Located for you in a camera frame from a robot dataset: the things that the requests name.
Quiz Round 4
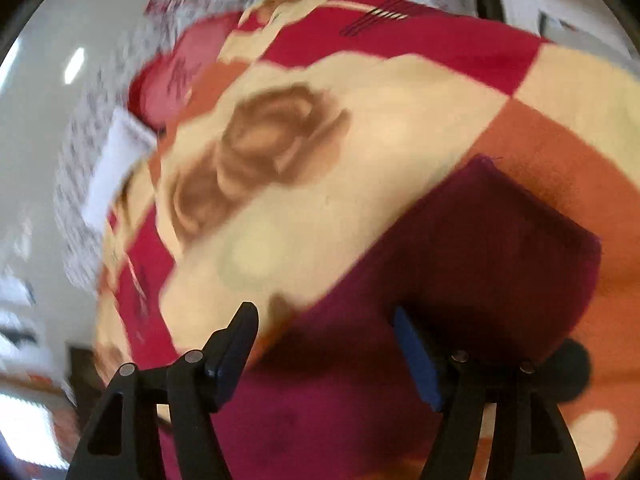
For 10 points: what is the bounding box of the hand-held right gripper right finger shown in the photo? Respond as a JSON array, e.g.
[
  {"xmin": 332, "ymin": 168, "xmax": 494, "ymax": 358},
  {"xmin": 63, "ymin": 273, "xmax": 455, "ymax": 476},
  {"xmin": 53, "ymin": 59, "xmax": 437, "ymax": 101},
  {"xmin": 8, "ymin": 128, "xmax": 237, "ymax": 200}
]
[{"xmin": 392, "ymin": 305, "xmax": 586, "ymax": 480}]

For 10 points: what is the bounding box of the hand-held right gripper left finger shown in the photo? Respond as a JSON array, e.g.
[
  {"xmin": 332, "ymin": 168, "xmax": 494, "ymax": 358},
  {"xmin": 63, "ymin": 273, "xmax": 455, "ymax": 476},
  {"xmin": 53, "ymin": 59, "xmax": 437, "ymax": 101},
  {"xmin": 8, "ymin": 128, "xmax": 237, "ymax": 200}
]
[{"xmin": 66, "ymin": 302, "xmax": 260, "ymax": 480}]

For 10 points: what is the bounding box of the red embroidered pillow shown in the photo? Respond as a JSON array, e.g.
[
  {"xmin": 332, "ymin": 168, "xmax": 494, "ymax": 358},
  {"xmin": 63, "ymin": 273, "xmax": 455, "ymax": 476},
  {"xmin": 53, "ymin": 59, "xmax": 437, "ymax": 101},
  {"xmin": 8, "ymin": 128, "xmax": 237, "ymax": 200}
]
[{"xmin": 127, "ymin": 10, "xmax": 246, "ymax": 131}]

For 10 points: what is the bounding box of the small-flower patterned bedsheet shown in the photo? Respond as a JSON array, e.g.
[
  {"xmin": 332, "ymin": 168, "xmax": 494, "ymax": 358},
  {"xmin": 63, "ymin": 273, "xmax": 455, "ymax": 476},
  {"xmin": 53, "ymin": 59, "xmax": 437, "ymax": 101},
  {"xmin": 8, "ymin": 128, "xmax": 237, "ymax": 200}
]
[{"xmin": 52, "ymin": 0, "xmax": 476, "ymax": 301}]

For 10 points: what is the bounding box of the maroon cloth garment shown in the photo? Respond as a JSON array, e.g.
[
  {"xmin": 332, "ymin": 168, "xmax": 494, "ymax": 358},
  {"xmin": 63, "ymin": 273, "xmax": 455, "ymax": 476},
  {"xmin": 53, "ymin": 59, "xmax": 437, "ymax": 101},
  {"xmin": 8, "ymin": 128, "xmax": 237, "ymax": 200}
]
[{"xmin": 160, "ymin": 155, "xmax": 603, "ymax": 480}]

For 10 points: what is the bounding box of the white pillow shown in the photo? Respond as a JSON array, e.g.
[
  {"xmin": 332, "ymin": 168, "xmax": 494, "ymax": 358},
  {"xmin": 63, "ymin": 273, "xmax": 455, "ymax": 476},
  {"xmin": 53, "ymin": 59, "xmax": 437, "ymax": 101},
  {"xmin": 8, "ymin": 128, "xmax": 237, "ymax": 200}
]
[{"xmin": 82, "ymin": 107, "xmax": 158, "ymax": 233}]

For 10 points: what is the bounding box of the floral printed blanket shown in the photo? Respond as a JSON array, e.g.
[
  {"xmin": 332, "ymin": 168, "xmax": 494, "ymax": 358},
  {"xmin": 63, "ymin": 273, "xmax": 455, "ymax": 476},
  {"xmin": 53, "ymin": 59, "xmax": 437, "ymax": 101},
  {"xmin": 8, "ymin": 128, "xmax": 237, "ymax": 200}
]
[{"xmin": 95, "ymin": 0, "xmax": 640, "ymax": 480}]

